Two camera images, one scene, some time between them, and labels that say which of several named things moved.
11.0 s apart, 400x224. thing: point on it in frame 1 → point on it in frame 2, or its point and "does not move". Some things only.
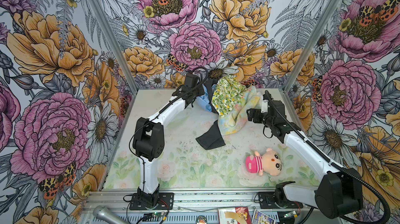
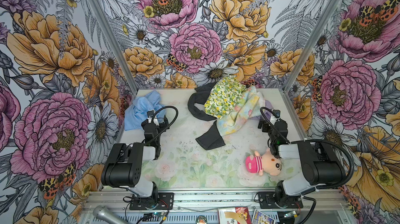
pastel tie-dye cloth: x=234 y=120 does not move
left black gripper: x=201 y=90 → x=165 y=125
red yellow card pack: x=237 y=215 does not move
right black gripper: x=258 y=112 → x=266 y=124
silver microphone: x=108 y=215 does not move
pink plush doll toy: x=270 y=162 does not move
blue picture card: x=260 y=218 does not move
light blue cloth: x=204 y=100 → x=136 y=113
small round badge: x=201 y=219 does not move
